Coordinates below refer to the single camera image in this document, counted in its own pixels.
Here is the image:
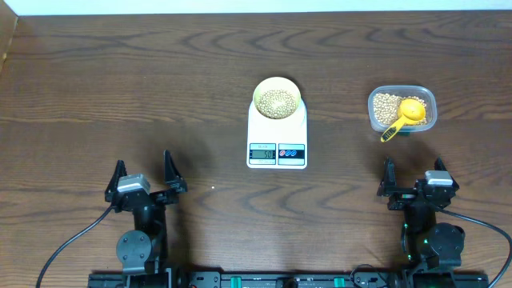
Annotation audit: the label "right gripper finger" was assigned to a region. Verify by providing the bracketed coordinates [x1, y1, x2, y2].
[378, 158, 397, 194]
[434, 157, 459, 188]

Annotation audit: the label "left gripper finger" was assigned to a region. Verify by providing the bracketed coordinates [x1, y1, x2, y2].
[163, 150, 187, 192]
[105, 160, 127, 198]

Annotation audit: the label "yellow measuring scoop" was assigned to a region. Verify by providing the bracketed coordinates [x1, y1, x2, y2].
[380, 98, 426, 142]

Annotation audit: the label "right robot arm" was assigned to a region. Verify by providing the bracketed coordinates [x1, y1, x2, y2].
[377, 158, 465, 287]

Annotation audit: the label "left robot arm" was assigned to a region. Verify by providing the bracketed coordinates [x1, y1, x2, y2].
[105, 150, 187, 287]

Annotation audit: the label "white digital kitchen scale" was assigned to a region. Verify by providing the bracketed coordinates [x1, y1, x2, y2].
[246, 100, 308, 170]

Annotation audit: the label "soybeans in bowl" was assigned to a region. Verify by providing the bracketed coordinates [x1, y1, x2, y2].
[255, 90, 298, 119]

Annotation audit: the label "pale yellow bowl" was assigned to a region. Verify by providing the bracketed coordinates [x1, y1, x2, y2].
[253, 77, 301, 114]

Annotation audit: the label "clear plastic container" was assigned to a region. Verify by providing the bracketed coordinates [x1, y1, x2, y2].
[368, 85, 438, 133]

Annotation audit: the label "soybeans pile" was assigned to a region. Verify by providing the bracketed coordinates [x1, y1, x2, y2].
[372, 93, 427, 126]

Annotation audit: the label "cardboard box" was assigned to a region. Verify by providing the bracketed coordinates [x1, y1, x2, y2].
[0, 0, 18, 70]

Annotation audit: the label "left black cable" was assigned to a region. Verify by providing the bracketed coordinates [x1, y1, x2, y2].
[34, 204, 117, 288]

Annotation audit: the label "black cable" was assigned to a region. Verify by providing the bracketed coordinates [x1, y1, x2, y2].
[435, 207, 512, 288]
[34, 204, 117, 288]

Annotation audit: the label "right black cable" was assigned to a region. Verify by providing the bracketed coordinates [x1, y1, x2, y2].
[435, 207, 512, 288]

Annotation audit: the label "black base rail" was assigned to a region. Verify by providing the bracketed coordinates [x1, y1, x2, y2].
[87, 270, 488, 288]

